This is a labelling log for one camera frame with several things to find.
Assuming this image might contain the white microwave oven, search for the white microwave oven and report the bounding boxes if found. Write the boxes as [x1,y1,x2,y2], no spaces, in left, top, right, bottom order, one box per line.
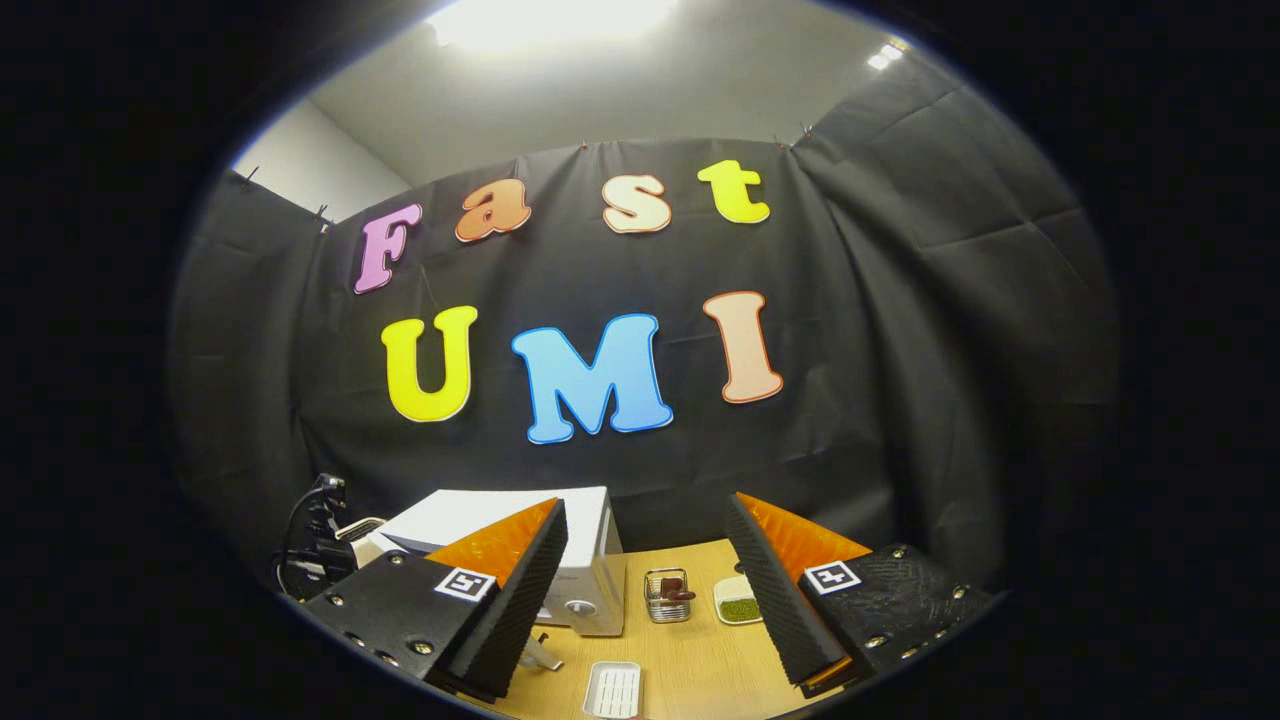
[355,486,626,673]

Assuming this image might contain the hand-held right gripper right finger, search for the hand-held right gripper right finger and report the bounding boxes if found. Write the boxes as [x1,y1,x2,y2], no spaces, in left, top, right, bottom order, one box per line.
[724,492,996,699]

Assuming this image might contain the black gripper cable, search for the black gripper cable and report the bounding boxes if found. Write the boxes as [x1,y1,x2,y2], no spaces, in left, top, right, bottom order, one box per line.
[274,485,326,593]

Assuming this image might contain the metal wire basket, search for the metal wire basket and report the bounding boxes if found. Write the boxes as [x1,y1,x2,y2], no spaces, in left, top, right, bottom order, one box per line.
[643,568,696,624]

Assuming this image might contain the black backdrop cloth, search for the black backdrop cloth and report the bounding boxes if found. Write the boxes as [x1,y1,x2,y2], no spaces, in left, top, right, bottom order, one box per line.
[165,50,1121,601]

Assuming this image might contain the white divided dish with beans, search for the white divided dish with beans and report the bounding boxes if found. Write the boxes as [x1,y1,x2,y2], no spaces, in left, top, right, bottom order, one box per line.
[714,575,763,626]

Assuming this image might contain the large ceiling light panel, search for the large ceiling light panel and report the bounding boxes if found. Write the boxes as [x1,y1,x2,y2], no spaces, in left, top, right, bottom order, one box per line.
[430,0,681,51]

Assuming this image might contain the white rectangular tray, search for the white rectangular tray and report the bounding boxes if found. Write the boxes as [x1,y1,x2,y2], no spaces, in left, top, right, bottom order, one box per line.
[583,660,642,719]

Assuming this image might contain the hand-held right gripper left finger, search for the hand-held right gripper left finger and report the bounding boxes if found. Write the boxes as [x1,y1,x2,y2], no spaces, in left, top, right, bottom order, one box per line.
[300,497,569,701]

